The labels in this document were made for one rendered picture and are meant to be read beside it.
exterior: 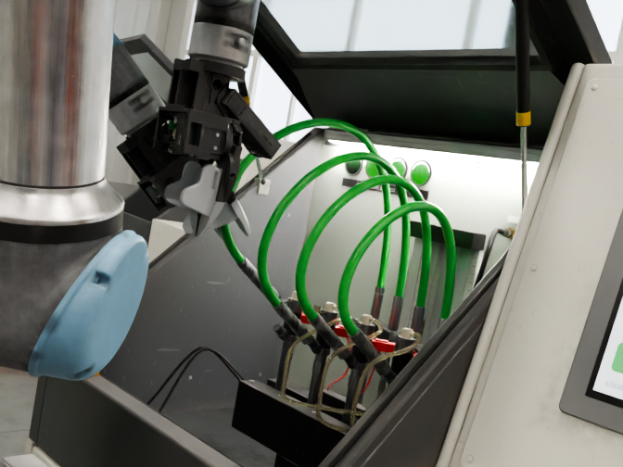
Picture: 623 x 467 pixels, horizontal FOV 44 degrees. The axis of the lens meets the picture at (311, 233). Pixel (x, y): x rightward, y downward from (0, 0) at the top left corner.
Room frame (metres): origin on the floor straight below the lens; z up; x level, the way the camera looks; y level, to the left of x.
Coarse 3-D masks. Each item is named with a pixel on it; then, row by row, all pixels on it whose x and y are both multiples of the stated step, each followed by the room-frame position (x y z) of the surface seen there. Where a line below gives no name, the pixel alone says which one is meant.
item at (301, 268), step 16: (384, 176) 1.11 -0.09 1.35; (352, 192) 1.07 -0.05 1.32; (416, 192) 1.16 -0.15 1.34; (336, 208) 1.05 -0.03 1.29; (320, 224) 1.04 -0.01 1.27; (304, 256) 1.02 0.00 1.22; (304, 272) 1.02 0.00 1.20; (304, 288) 1.03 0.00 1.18; (304, 304) 1.03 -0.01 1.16; (416, 304) 1.21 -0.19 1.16; (320, 320) 1.05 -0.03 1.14; (416, 320) 1.20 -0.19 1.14; (336, 336) 1.08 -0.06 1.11
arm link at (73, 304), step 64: (0, 0) 0.48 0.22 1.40; (64, 0) 0.48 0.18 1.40; (0, 64) 0.49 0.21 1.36; (64, 64) 0.49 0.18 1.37; (0, 128) 0.50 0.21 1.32; (64, 128) 0.50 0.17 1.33; (0, 192) 0.51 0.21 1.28; (64, 192) 0.51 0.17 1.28; (0, 256) 0.50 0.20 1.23; (64, 256) 0.51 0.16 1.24; (128, 256) 0.54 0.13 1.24; (0, 320) 0.51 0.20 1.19; (64, 320) 0.51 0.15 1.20; (128, 320) 0.59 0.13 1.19
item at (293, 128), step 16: (288, 128) 1.19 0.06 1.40; (304, 128) 1.21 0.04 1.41; (352, 128) 1.28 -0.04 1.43; (368, 144) 1.31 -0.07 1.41; (240, 176) 1.13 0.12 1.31; (384, 192) 1.36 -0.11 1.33; (384, 208) 1.37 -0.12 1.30; (224, 240) 1.13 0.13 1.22; (384, 240) 1.38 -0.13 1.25; (240, 256) 1.15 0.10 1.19; (384, 256) 1.38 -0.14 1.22; (384, 272) 1.38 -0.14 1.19; (384, 288) 1.38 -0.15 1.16
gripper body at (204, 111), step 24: (192, 72) 0.94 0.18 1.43; (216, 72) 0.92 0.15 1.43; (240, 72) 0.93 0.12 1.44; (192, 96) 0.93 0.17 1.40; (216, 96) 0.94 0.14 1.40; (192, 120) 0.89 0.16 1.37; (216, 120) 0.92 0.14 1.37; (168, 144) 0.95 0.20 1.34; (192, 144) 0.91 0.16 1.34; (216, 144) 0.93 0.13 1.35; (240, 144) 0.94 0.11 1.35
